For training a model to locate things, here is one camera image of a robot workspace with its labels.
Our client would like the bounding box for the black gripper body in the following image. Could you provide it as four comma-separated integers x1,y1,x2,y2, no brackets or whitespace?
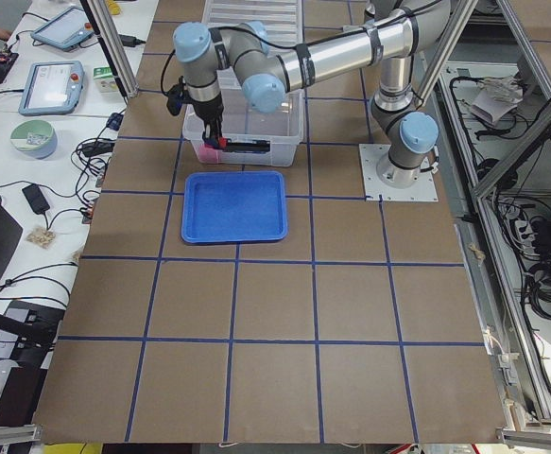
192,94,224,124

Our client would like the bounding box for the clear plastic box lid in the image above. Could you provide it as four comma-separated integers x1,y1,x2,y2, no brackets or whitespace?
202,0,303,46

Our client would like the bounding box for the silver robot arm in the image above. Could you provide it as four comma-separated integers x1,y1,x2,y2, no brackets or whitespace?
163,1,451,188

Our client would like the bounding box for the red block in box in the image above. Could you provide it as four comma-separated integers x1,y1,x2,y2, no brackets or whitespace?
197,144,220,165

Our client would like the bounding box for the clear plastic storage box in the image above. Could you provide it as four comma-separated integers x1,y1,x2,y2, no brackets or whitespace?
182,69,305,166

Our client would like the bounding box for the green white carton box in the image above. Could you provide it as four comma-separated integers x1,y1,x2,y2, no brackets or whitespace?
93,66,118,93

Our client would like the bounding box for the blue plastic tray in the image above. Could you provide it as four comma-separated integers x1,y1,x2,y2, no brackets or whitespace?
181,170,288,244

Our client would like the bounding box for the near teach pendant tablet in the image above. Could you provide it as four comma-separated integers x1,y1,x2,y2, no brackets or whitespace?
18,61,84,116

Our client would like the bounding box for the teach pendant tablet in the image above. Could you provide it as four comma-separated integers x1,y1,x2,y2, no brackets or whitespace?
30,7,95,51
18,61,84,116

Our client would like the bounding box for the far teach pendant tablet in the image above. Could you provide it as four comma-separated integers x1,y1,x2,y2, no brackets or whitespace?
30,7,95,51

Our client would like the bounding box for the green white bowl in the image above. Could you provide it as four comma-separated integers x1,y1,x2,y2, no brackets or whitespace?
9,120,58,159

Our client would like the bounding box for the black power adapter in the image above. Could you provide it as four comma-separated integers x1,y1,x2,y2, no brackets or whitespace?
22,183,50,215

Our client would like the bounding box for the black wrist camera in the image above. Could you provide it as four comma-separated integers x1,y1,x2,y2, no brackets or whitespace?
166,82,191,116

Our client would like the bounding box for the aluminium frame post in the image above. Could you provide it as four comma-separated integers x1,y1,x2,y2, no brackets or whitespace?
80,0,139,99

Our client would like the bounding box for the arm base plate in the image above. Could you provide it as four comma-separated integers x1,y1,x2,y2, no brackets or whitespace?
359,144,439,202

